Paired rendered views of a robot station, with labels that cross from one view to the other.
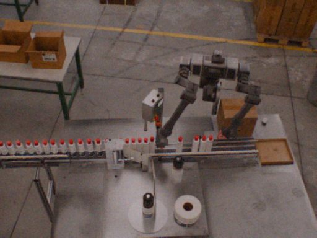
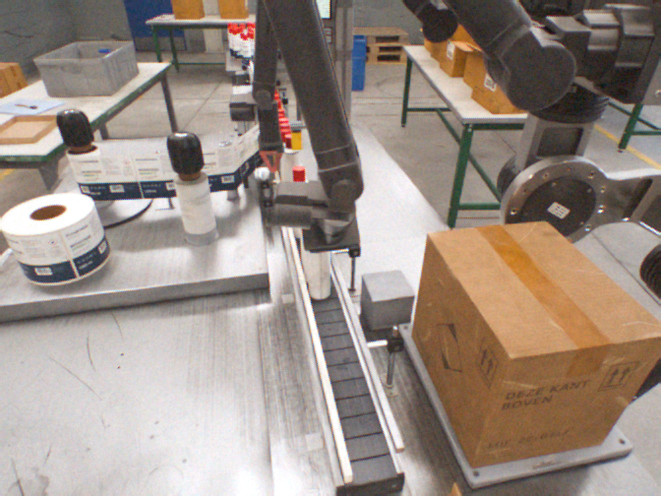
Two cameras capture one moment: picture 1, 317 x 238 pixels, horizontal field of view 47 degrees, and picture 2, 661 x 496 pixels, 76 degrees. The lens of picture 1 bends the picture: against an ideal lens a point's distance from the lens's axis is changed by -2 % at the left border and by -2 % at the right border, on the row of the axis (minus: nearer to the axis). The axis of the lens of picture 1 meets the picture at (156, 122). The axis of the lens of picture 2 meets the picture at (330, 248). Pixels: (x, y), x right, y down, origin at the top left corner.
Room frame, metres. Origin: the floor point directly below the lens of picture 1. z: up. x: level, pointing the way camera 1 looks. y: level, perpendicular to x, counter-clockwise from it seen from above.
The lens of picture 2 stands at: (1.95, -1.23, 1.54)
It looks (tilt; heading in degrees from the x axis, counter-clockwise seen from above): 35 degrees down; 83
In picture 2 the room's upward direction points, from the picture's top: straight up
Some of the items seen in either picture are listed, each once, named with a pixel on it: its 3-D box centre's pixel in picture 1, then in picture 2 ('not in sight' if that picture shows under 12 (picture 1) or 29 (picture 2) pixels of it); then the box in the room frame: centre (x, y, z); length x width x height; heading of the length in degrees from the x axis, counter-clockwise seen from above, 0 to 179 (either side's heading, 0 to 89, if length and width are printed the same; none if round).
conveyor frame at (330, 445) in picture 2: (165, 154); (297, 220); (1.98, -0.09, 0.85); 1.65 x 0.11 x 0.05; 95
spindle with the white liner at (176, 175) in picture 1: (177, 169); (193, 189); (1.70, -0.19, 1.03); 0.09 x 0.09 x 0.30
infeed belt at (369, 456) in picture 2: (165, 154); (297, 218); (1.98, -0.09, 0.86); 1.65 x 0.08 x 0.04; 95
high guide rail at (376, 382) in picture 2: (197, 142); (327, 243); (2.04, -0.37, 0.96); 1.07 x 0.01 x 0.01; 95
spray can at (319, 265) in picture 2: (209, 144); (319, 258); (2.01, -0.47, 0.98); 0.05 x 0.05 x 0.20
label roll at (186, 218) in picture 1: (187, 211); (59, 237); (1.37, -0.26, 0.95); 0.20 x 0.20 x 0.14
